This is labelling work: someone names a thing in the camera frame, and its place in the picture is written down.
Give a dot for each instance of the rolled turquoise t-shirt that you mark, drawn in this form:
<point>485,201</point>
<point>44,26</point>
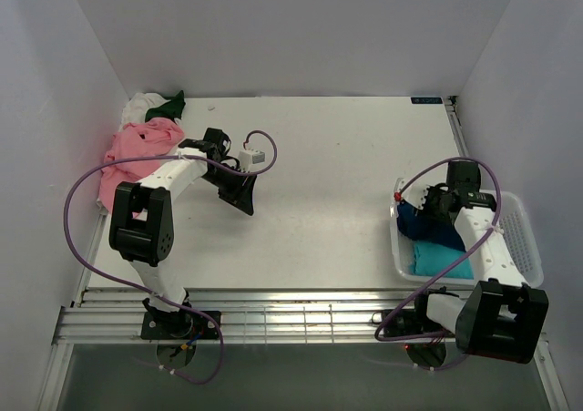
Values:
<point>430,258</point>

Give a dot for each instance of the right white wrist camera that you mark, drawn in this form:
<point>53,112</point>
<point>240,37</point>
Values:
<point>415,194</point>

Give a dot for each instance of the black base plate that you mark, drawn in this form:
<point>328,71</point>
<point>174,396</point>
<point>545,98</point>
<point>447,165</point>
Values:
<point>409,322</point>
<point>191,326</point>

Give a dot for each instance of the blue label sticker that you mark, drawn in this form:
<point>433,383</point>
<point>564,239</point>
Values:
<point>426,100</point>

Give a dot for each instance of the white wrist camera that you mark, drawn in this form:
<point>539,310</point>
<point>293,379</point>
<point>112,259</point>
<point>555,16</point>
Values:
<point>250,159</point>
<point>415,194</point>

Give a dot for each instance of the dark green t-shirt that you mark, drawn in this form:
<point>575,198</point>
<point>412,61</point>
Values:
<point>172,108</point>

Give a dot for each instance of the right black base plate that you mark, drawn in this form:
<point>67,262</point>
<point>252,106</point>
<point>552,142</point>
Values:
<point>409,322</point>

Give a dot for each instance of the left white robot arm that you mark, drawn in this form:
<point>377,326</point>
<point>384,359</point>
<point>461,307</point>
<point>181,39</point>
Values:
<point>142,226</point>

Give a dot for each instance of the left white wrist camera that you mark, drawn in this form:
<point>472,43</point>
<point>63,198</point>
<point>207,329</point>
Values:
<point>250,159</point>

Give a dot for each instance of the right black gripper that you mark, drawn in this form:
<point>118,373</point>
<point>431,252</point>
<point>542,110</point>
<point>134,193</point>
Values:
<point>431,191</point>

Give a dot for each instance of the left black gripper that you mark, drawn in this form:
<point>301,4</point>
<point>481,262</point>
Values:
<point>240,197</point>

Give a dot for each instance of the navy blue printed t-shirt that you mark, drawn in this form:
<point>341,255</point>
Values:
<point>417,227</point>

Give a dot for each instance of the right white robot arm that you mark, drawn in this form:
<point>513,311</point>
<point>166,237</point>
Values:
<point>503,317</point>

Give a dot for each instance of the white t-shirt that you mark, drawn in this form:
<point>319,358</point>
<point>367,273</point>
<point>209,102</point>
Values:
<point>136,109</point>

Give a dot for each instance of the white plastic basket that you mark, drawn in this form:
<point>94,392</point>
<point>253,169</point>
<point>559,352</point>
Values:
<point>518,235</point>

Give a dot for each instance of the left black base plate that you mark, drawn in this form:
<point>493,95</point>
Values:
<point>191,326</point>

